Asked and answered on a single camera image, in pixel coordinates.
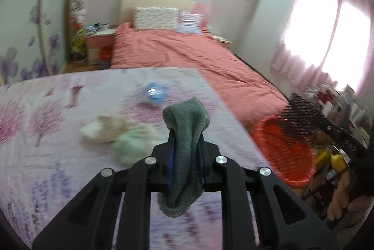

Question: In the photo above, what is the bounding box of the pink cushion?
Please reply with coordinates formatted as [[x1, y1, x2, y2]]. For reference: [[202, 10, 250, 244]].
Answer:
[[193, 2, 211, 31]]

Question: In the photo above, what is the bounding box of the striped pastel pillow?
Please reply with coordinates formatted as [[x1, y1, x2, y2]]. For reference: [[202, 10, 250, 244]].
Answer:
[[177, 13, 204, 35]]

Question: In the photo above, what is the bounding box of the cluttered storage shelf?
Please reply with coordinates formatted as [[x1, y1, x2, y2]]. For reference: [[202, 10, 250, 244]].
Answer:
[[302, 83, 374, 148]]

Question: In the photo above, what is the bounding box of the floral printed tablecloth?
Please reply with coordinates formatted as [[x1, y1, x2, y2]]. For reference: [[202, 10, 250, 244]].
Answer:
[[0, 67, 272, 250]]

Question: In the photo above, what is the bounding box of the white printed pillow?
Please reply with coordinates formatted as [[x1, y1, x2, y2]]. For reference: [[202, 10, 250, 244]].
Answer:
[[132, 7, 180, 32]]

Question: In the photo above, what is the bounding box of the light green cloth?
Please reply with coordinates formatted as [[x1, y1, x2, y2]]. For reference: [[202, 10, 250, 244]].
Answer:
[[111, 124, 170, 165]]

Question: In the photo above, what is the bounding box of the red plastic basket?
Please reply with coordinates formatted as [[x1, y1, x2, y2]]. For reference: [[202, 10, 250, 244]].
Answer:
[[251, 115, 317, 188]]

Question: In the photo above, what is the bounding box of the grey green sock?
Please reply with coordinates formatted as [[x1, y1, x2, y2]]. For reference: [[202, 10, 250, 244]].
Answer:
[[157, 96, 211, 218]]

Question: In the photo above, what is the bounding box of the black hairbrush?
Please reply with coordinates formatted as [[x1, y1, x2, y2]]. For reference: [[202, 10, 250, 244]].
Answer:
[[280, 93, 327, 148]]

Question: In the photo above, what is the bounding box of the salmon pink bedspread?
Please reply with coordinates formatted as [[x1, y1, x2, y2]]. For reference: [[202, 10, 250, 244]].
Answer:
[[110, 21, 290, 128]]

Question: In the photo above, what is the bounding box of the blue plastic ball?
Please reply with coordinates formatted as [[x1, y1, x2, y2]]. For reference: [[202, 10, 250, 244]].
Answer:
[[140, 82, 168, 107]]

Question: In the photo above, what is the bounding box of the bed with cream headboard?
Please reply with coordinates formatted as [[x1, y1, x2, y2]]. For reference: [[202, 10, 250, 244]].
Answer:
[[110, 0, 290, 128]]

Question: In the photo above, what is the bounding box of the wardrobe with floral sliding doors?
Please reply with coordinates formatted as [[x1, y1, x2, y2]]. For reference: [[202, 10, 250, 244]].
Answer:
[[0, 0, 77, 84]]

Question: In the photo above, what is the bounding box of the pink window curtain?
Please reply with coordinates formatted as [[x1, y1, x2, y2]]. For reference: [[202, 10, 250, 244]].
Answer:
[[270, 0, 374, 98]]

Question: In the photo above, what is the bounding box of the person's right hand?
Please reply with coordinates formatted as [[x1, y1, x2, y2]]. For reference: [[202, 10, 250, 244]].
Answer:
[[327, 171, 373, 228]]

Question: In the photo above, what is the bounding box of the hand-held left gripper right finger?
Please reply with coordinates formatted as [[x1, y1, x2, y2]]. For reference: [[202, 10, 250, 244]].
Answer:
[[199, 135, 341, 250]]

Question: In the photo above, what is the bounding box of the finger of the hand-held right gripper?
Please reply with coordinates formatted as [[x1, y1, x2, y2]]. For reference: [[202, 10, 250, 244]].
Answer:
[[320, 120, 369, 150], [332, 142, 355, 166]]

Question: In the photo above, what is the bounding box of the hanging wall calendar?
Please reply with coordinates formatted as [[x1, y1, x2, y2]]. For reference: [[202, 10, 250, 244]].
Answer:
[[70, 0, 88, 24]]

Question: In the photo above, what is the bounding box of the potted plant with flowers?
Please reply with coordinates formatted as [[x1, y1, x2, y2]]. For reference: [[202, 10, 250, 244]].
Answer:
[[72, 23, 87, 61]]

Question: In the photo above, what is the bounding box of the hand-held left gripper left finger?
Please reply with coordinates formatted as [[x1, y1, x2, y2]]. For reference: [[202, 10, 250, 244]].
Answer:
[[32, 130, 176, 250]]

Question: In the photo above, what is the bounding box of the small red bin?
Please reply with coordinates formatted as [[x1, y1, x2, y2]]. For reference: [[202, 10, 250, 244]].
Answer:
[[99, 45, 113, 60]]

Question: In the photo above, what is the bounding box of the yellow bottle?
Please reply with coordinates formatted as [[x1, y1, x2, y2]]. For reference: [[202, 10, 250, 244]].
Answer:
[[331, 153, 349, 173]]

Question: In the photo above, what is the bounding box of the cream white sock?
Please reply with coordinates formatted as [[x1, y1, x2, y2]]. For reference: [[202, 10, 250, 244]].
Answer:
[[79, 108, 138, 143]]

